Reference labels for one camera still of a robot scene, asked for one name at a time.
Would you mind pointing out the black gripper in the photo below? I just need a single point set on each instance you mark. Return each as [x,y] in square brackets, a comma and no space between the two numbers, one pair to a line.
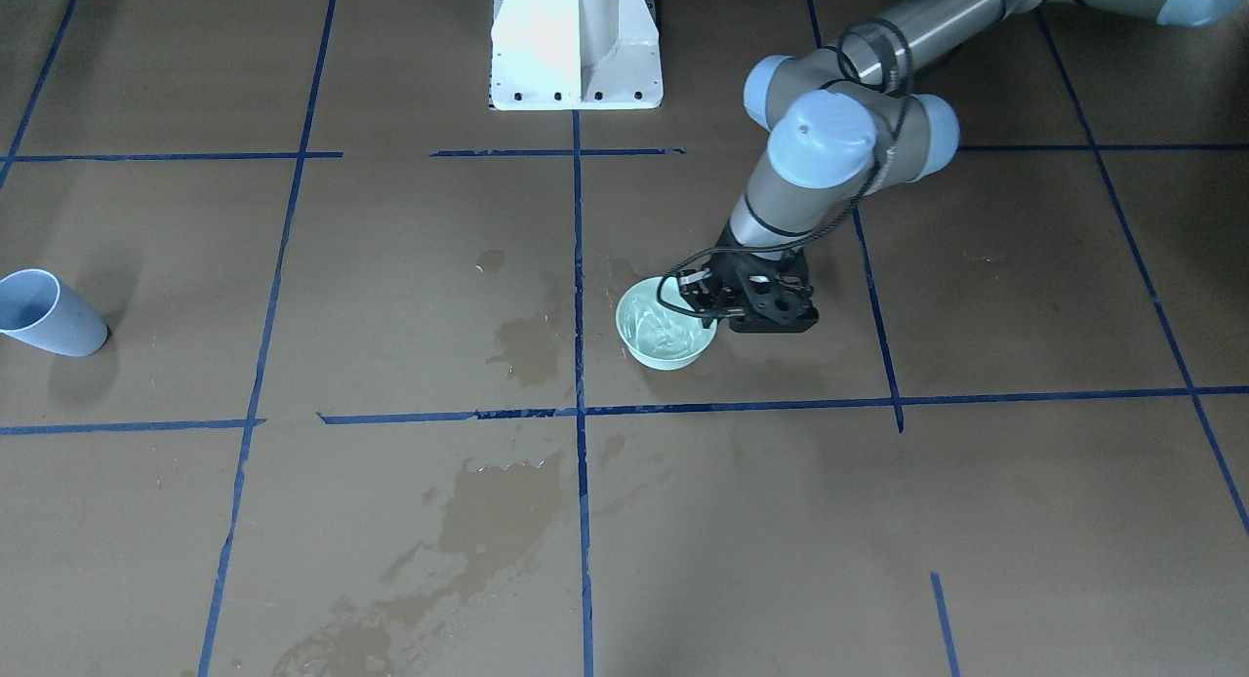
[729,267]

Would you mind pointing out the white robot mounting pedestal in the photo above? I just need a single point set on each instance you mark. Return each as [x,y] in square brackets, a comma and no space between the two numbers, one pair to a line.
[553,55]

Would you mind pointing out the mint green bowl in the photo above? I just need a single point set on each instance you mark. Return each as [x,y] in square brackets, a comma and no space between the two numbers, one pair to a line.
[655,335]

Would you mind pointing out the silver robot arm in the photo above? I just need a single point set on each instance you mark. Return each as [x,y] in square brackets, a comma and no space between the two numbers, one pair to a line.
[844,122]

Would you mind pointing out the light blue plastic cup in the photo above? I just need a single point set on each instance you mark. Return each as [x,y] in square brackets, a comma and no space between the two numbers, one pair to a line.
[38,309]

